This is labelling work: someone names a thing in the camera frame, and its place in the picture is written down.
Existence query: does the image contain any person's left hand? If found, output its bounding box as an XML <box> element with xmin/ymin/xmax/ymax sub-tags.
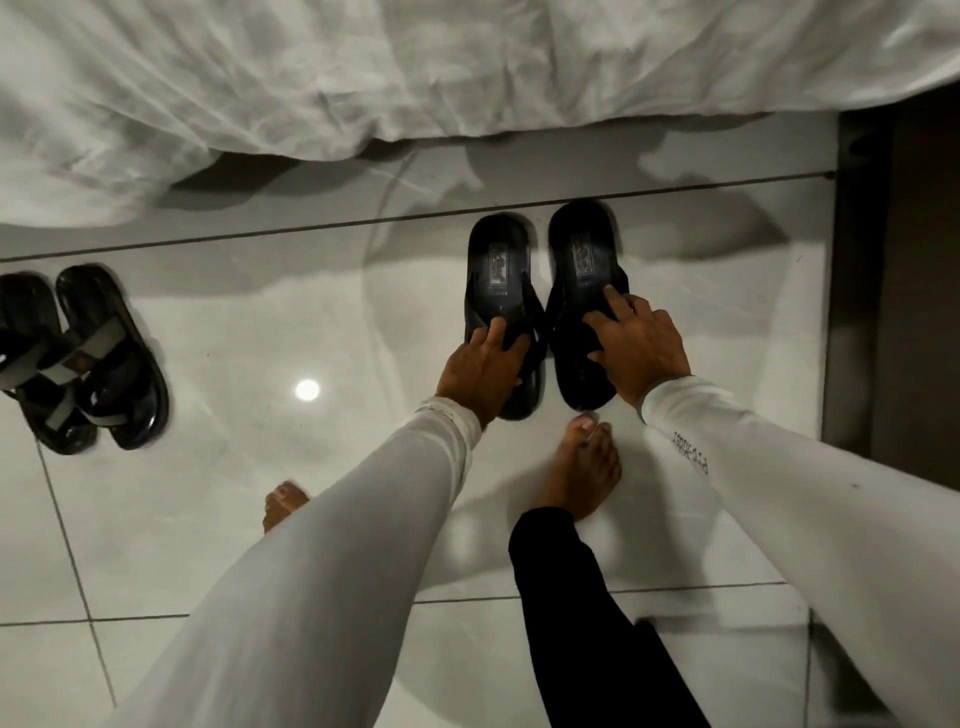
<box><xmin>435</xmin><ymin>316</ymin><xmax>535</xmax><ymax>430</ymax></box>

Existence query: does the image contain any person's right hand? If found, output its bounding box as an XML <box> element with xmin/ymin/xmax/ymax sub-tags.
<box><xmin>582</xmin><ymin>285</ymin><xmax>693</xmax><ymax>411</ymax></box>

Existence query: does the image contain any black flip-flop slipper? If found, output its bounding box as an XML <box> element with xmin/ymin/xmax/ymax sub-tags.
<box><xmin>544</xmin><ymin>199</ymin><xmax>633</xmax><ymax>412</ymax></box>
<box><xmin>463</xmin><ymin>213</ymin><xmax>547</xmax><ymax>422</ymax></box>

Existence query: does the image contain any person's left forearm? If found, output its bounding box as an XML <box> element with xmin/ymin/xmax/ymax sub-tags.
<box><xmin>103</xmin><ymin>397</ymin><xmax>483</xmax><ymax>728</ymax></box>

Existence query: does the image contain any person's right forearm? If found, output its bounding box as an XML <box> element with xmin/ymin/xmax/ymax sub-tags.
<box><xmin>640</xmin><ymin>376</ymin><xmax>960</xmax><ymax>728</ymax></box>

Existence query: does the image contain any person's right foot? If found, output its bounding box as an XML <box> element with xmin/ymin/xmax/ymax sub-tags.
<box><xmin>533</xmin><ymin>412</ymin><xmax>624</xmax><ymax>524</ymax></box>

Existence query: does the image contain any person's foot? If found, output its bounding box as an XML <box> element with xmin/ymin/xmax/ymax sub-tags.
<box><xmin>261</xmin><ymin>481</ymin><xmax>312</xmax><ymax>535</ymax></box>
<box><xmin>533</xmin><ymin>412</ymin><xmax>624</xmax><ymax>524</ymax></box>

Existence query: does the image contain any person's black trouser leg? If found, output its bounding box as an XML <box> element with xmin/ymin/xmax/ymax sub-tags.
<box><xmin>507</xmin><ymin>506</ymin><xmax>711</xmax><ymax>728</ymax></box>

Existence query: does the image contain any person's left foot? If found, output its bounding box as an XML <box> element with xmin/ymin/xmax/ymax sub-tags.
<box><xmin>261</xmin><ymin>481</ymin><xmax>312</xmax><ymax>535</ymax></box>

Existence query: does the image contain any dark wooden furniture panel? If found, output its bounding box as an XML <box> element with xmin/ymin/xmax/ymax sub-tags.
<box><xmin>820</xmin><ymin>88</ymin><xmax>960</xmax><ymax>470</ymax></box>

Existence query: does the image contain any white crumpled bed sheet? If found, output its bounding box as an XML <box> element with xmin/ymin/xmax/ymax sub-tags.
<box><xmin>0</xmin><ymin>0</ymin><xmax>960</xmax><ymax>229</ymax></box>

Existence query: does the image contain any black sandal with grey straps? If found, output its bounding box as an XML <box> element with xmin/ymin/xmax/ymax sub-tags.
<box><xmin>54</xmin><ymin>263</ymin><xmax>171</xmax><ymax>452</ymax></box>
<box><xmin>0</xmin><ymin>273</ymin><xmax>100</xmax><ymax>457</ymax></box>

